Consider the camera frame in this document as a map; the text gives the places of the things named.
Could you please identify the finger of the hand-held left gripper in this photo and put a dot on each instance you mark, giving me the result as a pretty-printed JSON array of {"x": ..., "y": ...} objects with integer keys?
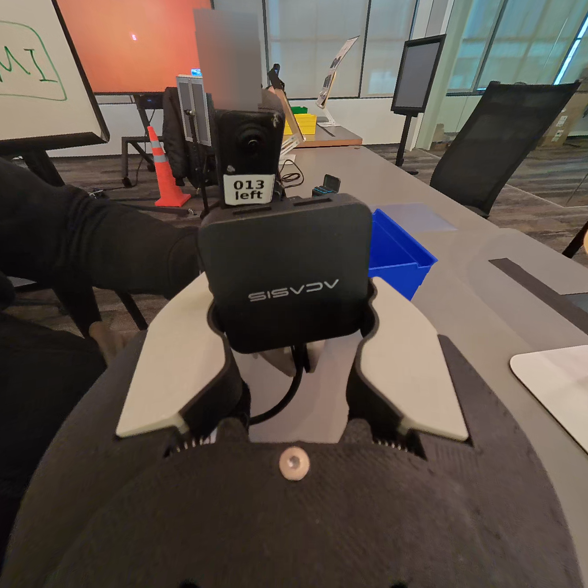
[
  {"x": 317, "y": 356},
  {"x": 281, "y": 364}
]

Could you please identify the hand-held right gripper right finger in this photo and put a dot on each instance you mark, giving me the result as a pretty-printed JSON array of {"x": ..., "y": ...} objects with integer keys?
[{"x": 409, "y": 367}]

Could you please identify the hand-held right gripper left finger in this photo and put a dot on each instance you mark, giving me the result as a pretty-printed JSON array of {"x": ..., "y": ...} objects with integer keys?
[{"x": 174, "y": 363}]

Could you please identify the person's left forearm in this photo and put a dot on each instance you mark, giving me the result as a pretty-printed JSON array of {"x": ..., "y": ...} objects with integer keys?
[{"x": 92, "y": 243}]

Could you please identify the tilted wooden board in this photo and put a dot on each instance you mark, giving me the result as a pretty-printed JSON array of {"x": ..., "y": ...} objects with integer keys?
[{"x": 289, "y": 119}]

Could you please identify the yellow plastic bin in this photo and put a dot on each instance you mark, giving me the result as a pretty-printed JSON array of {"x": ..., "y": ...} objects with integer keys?
[{"x": 303, "y": 123}]

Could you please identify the grey framed panel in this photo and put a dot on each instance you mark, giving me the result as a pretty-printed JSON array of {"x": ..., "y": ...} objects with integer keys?
[{"x": 193, "y": 110}]

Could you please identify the person's beige trousers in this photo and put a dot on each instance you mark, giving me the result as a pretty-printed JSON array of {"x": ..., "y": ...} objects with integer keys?
[{"x": 110, "y": 342}]

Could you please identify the black jacket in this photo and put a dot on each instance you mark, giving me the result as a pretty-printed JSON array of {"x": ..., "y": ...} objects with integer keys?
[{"x": 177, "y": 138}]

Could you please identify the wooden side table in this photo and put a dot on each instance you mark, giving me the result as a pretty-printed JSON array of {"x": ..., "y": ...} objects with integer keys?
[{"x": 330, "y": 137}]

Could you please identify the orange traffic cone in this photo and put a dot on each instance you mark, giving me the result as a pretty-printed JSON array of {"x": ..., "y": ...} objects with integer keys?
[{"x": 166, "y": 179}]

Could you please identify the blue plastic bin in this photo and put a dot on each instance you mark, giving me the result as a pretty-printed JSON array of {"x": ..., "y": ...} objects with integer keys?
[{"x": 395, "y": 257}]

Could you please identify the white document stand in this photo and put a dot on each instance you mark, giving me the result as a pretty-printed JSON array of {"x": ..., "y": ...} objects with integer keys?
[{"x": 337, "y": 64}]

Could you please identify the person's black top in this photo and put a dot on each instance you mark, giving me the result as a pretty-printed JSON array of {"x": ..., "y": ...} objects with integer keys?
[{"x": 41, "y": 390}]

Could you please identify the large orange display screen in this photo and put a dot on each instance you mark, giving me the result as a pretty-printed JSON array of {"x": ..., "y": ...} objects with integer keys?
[{"x": 138, "y": 59}]

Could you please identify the white tablet stand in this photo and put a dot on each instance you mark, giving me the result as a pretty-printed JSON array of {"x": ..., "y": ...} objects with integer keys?
[{"x": 560, "y": 390}]

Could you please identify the black monitor on stand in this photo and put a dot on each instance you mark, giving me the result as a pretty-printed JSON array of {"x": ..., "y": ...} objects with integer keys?
[{"x": 415, "y": 76}]

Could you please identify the whiteboard on stand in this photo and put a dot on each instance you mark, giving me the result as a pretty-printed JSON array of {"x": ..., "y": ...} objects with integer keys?
[{"x": 36, "y": 101}]

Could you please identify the black mesh office chair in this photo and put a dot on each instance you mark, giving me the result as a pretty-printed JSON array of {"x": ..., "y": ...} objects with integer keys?
[{"x": 487, "y": 138}]

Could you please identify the cardboard box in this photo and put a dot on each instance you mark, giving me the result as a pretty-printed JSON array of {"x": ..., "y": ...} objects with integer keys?
[{"x": 567, "y": 124}]

